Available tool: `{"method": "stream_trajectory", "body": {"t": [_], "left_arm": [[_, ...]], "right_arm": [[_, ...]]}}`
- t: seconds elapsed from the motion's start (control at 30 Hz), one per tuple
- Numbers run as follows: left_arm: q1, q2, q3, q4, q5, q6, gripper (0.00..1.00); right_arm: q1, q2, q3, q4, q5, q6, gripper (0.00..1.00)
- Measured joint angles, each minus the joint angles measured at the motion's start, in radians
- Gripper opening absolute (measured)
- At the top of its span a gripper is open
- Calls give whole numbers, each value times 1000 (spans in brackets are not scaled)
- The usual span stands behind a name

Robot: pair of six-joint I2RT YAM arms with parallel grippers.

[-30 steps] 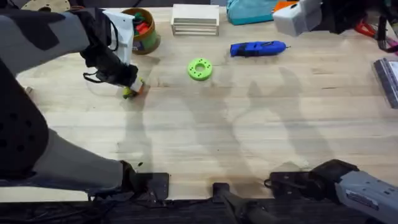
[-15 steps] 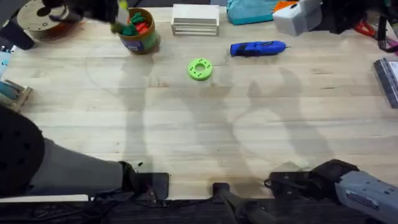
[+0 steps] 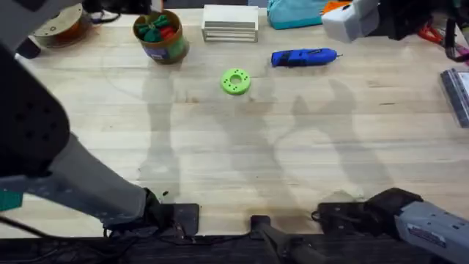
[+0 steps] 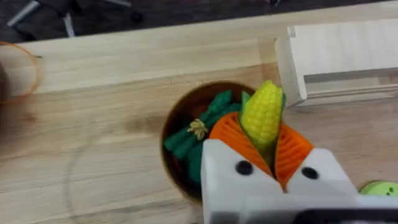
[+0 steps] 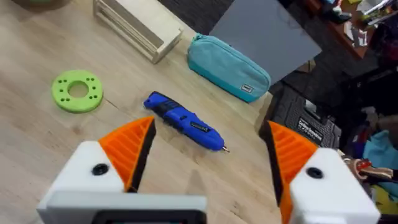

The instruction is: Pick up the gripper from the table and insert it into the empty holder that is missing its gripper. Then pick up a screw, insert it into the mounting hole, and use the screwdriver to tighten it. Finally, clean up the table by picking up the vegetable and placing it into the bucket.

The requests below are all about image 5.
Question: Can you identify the brown wooden shelf with clutter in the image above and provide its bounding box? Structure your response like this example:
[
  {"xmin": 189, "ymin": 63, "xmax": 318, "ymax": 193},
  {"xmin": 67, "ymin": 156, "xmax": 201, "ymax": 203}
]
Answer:
[{"xmin": 303, "ymin": 0, "xmax": 398, "ymax": 60}]

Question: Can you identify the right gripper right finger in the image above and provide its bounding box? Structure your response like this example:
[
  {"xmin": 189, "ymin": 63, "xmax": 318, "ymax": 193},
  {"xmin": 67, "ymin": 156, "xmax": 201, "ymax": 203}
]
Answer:
[{"xmin": 264, "ymin": 120, "xmax": 381, "ymax": 224}]

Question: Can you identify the grey flat board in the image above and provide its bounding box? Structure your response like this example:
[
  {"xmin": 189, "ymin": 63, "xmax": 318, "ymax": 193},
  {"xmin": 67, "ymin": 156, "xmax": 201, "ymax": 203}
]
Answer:
[{"xmin": 208, "ymin": 0, "xmax": 323, "ymax": 85}]

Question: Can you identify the teal zip bag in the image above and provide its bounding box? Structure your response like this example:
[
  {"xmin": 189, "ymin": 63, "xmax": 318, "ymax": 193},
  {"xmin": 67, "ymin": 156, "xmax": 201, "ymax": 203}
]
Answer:
[{"xmin": 187, "ymin": 32, "xmax": 272, "ymax": 103}]

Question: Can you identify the blue electric screwdriver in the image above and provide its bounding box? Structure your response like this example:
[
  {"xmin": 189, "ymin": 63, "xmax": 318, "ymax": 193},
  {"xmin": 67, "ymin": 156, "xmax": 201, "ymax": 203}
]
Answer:
[{"xmin": 143, "ymin": 91, "xmax": 231, "ymax": 154}]

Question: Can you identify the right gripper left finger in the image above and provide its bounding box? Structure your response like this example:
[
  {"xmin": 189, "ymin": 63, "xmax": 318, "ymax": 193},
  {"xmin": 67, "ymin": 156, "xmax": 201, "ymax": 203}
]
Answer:
[{"xmin": 45, "ymin": 115, "xmax": 157, "ymax": 210}]

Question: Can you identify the pale wooden box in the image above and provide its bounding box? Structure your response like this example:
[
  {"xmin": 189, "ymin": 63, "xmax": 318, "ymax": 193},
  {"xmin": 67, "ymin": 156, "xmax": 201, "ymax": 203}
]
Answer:
[{"xmin": 93, "ymin": 0, "xmax": 184, "ymax": 65}]

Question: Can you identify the black tool case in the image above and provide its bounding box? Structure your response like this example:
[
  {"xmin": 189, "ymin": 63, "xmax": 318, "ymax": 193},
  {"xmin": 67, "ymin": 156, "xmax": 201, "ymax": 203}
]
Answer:
[{"xmin": 269, "ymin": 83, "xmax": 343, "ymax": 149}]

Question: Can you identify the heap of coloured clutter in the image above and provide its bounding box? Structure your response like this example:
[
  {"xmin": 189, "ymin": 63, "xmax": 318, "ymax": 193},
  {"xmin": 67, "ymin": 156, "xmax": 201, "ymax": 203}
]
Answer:
[{"xmin": 340, "ymin": 114, "xmax": 398, "ymax": 215}]

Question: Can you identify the green disc with holes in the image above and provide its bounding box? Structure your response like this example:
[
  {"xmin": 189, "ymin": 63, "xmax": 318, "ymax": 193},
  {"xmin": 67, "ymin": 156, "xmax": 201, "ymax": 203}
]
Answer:
[{"xmin": 51, "ymin": 69, "xmax": 104, "ymax": 114}]

